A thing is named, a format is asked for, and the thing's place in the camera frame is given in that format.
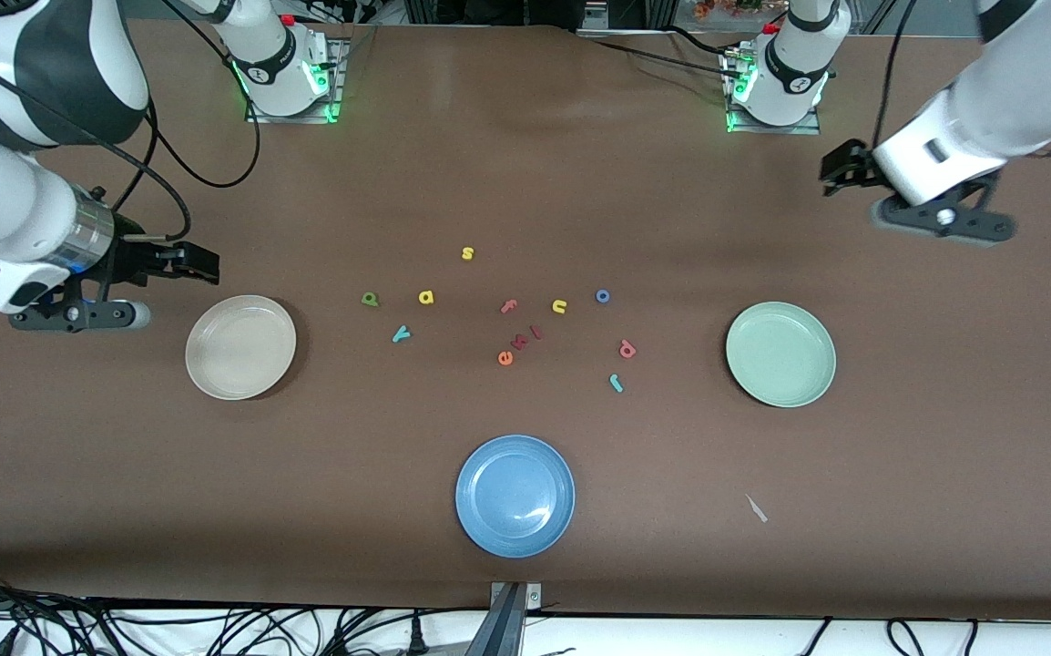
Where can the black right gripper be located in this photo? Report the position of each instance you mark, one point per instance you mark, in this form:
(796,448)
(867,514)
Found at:
(136,259)

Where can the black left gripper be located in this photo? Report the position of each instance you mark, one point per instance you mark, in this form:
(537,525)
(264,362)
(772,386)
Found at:
(848,166)

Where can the teal foam letter y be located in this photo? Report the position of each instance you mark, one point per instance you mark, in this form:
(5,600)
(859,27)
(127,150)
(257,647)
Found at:
(401,334)

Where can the red foam letter d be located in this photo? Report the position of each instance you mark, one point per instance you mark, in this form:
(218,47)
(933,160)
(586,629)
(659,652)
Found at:
(629,352)

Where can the teal foam letter r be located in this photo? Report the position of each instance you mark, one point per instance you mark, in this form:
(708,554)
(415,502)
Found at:
(616,384)

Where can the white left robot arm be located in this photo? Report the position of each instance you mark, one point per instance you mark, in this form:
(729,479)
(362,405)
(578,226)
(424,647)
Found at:
(990,109)

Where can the beige round plate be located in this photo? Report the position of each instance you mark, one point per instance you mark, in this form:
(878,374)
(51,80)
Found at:
(240,348)

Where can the pale green round plate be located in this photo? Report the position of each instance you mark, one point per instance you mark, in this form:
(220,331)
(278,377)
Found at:
(780,355)

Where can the orange flower bunch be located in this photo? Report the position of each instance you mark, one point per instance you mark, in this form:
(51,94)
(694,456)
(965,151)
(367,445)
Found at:
(726,7)

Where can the small white paper scrap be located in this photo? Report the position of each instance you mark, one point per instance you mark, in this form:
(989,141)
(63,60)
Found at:
(756,508)

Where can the blue round plate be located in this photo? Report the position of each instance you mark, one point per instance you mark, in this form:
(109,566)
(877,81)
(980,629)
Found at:
(515,497)

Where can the black power plug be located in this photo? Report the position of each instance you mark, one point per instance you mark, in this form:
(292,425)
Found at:
(416,638)

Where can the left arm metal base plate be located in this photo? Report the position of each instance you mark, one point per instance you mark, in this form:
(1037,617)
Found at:
(771,129)

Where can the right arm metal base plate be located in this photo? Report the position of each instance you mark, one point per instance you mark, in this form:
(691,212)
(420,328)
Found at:
(338,82)

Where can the grey metal camera post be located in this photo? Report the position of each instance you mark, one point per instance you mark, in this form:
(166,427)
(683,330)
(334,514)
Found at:
(507,620)

